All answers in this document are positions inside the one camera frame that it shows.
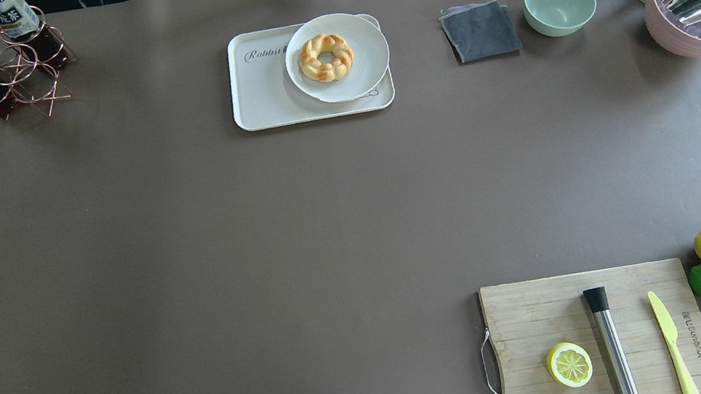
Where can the cream serving tray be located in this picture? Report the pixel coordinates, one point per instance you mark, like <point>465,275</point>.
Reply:
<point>263,95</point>

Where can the white round plate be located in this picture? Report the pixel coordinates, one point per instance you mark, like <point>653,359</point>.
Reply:
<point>370,50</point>

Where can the grey folded cloth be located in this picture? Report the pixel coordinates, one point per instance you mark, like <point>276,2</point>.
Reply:
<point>479,30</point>

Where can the wooden cutting board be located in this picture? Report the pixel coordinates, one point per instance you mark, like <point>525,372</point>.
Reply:
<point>527,319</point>

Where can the half lemon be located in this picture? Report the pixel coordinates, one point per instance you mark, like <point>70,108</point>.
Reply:
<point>569,364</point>

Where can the mint green bowl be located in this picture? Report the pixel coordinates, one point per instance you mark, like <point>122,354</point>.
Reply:
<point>558,18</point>

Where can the yellow plastic knife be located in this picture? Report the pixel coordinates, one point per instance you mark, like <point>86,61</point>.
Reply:
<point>670,334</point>

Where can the braided ring donut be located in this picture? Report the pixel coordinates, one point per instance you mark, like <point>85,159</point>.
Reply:
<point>326,58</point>

